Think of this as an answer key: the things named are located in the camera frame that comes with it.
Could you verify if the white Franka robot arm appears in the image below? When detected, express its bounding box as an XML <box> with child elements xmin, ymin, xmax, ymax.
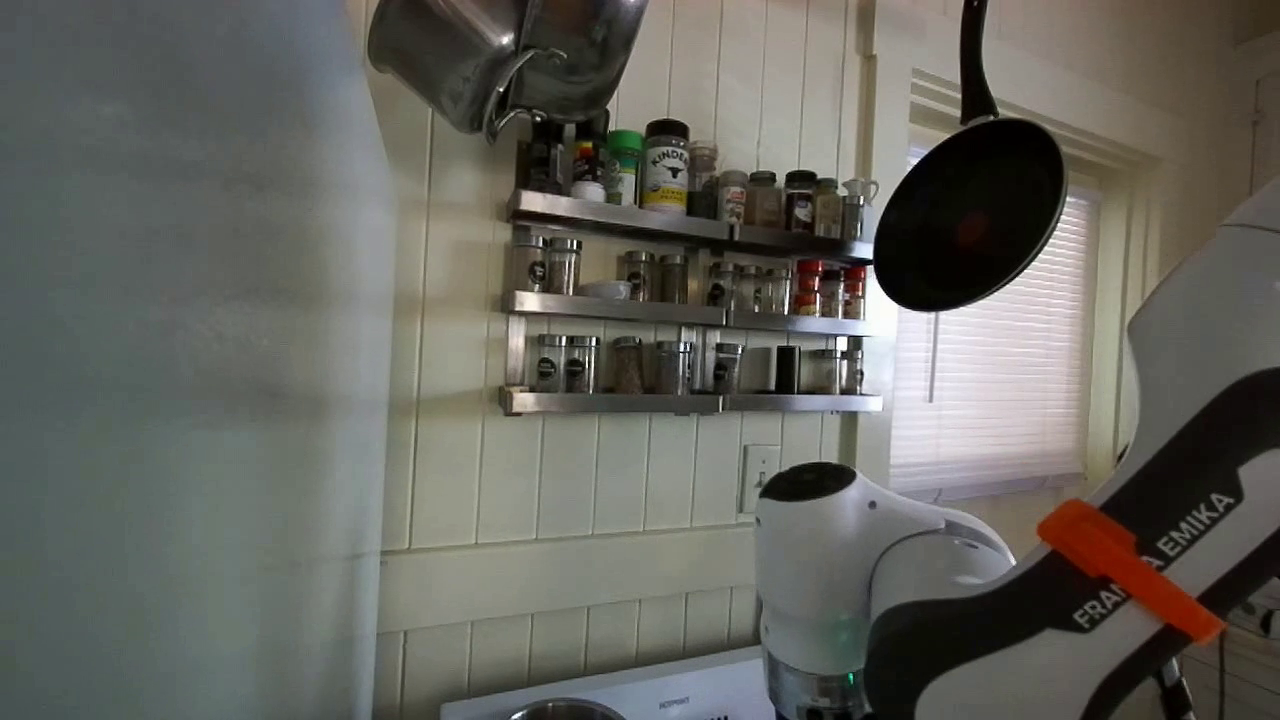
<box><xmin>757</xmin><ymin>179</ymin><xmax>1280</xmax><ymax>720</ymax></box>

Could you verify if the metal spice rack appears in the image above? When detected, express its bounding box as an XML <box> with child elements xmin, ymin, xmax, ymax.
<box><xmin>500</xmin><ymin>120</ymin><xmax>879</xmax><ymax>415</ymax></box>

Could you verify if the hanging steel pot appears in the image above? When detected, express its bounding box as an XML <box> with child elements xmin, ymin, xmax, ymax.
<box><xmin>369</xmin><ymin>0</ymin><xmax>647</xmax><ymax>136</ymax></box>

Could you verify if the white gas stove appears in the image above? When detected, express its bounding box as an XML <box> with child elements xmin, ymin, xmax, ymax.
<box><xmin>438</xmin><ymin>642</ymin><xmax>774</xmax><ymax>720</ymax></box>

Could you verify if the hanging black frying pan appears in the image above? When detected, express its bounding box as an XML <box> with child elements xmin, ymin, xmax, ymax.
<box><xmin>870</xmin><ymin>0</ymin><xmax>1064</xmax><ymax>312</ymax></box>

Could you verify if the white window blind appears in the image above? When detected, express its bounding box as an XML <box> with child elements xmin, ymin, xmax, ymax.
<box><xmin>887</xmin><ymin>189</ymin><xmax>1100</xmax><ymax>492</ymax></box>

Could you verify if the white refrigerator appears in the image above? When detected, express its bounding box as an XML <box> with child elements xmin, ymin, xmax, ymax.
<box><xmin>0</xmin><ymin>0</ymin><xmax>395</xmax><ymax>720</ymax></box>

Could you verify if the white wall outlet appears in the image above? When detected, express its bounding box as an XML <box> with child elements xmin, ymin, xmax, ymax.
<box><xmin>738</xmin><ymin>442</ymin><xmax>779</xmax><ymax>515</ymax></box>

